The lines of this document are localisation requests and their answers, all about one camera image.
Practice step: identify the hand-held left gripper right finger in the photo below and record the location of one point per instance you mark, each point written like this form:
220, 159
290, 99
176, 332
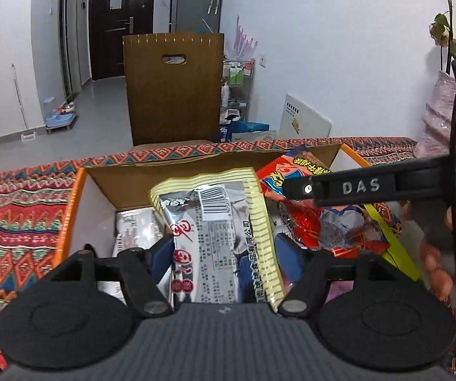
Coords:
288, 254

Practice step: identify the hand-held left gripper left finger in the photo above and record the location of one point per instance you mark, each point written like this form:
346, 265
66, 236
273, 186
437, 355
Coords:
162, 254

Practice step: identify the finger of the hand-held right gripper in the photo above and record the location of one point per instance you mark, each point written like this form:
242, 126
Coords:
297, 188

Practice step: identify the large red snack bag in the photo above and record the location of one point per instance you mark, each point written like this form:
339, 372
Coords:
311, 226

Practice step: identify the yellow-edged silver snack packet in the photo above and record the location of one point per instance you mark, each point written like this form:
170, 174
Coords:
216, 238

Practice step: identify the red cardboard box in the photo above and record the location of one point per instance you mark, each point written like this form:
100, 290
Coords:
132, 186

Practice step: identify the person's right hand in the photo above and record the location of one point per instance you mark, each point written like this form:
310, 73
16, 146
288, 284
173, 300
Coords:
438, 274

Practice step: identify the small silver snack packet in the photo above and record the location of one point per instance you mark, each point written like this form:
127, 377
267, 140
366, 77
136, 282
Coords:
132, 226

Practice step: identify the pink ceramic vase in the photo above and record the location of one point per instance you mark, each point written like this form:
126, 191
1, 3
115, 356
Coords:
434, 127

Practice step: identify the pink snack packet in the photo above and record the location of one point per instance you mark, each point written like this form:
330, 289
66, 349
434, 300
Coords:
343, 288

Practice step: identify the white flat panel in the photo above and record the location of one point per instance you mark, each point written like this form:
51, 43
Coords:
307, 119

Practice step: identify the lime green snack packet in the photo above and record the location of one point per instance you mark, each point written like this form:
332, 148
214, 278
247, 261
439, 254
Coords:
398, 254

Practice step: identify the blue and white plastic bag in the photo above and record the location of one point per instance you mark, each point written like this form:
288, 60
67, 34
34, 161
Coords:
247, 127

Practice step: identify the red patterned tablecloth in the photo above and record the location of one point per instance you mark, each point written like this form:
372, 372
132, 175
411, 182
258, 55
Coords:
13, 226

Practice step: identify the blue pet feeder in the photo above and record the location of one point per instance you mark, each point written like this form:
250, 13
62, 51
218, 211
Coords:
59, 121

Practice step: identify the grey refrigerator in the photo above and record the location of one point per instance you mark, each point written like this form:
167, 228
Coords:
188, 8

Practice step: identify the white mop pole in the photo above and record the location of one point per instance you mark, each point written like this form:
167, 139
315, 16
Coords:
18, 95

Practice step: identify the dark entrance door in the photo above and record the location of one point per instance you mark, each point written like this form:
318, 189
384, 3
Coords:
105, 47

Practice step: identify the interior door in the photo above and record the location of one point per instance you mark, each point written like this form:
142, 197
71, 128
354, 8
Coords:
67, 47

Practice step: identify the white paper notice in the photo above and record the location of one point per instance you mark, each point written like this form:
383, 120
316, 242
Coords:
116, 1

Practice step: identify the white wall socket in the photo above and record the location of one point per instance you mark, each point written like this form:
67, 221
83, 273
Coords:
262, 60

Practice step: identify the purple wall decal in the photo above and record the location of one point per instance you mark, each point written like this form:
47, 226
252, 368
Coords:
243, 41

